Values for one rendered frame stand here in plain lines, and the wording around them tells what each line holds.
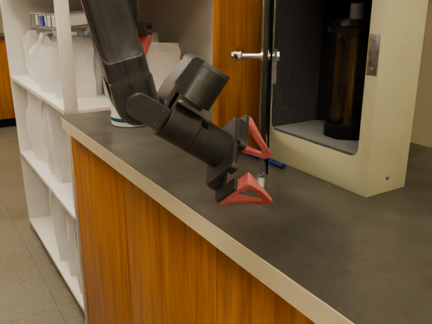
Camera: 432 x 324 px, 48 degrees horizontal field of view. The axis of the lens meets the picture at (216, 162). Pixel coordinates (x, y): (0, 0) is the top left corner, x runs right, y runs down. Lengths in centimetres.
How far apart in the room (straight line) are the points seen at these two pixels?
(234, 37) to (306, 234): 53
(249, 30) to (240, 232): 54
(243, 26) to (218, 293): 59
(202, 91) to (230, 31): 46
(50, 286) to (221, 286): 169
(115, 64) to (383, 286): 44
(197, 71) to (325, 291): 34
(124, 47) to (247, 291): 44
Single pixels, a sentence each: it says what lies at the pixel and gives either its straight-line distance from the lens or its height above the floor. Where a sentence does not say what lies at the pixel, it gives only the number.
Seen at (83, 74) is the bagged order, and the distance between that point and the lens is 204.
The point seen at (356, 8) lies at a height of 128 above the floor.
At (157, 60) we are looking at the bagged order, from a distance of 206.
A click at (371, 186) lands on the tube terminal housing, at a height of 96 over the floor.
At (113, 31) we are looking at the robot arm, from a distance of 63.
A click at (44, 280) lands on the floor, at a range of 257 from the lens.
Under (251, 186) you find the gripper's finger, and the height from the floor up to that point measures 104.
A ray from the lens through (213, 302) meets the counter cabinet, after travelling 94.
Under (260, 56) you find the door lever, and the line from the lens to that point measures 83.
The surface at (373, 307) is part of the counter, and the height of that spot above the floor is 94.
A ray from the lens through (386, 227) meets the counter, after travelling 83.
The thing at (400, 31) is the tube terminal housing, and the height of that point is 124.
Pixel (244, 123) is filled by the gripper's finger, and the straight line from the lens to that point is 75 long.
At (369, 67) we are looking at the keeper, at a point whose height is 118.
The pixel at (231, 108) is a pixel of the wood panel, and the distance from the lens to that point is 114.
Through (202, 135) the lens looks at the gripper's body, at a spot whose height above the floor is 111.
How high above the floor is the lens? 128
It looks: 18 degrees down
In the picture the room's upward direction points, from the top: straight up
